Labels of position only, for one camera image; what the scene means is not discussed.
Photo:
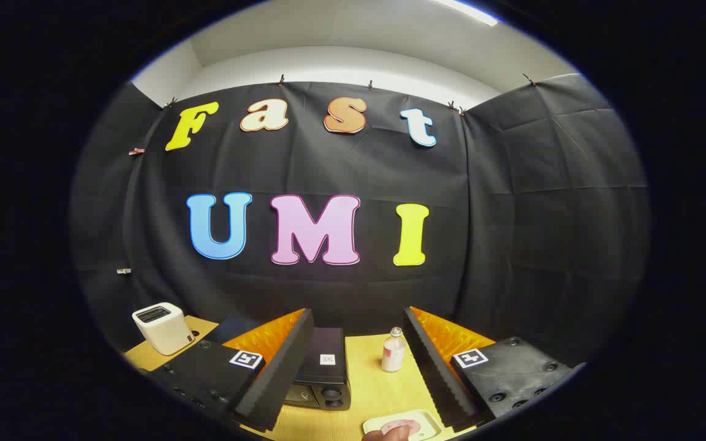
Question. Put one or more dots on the white bread toaster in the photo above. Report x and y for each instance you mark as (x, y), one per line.
(163, 334)

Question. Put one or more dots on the pink ham slice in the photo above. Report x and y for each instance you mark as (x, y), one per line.
(401, 422)

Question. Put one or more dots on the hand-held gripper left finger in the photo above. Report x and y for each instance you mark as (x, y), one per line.
(279, 380)

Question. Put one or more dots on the clear plastic bottle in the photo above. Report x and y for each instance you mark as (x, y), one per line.
(392, 356)

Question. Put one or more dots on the ceiling light strip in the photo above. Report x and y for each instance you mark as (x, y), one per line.
(469, 11)

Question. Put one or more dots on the black toaster oven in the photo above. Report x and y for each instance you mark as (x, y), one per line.
(328, 375)

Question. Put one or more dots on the cream square plate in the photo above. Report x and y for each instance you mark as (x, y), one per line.
(428, 422)

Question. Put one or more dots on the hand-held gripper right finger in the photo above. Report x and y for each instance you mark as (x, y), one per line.
(436, 373)

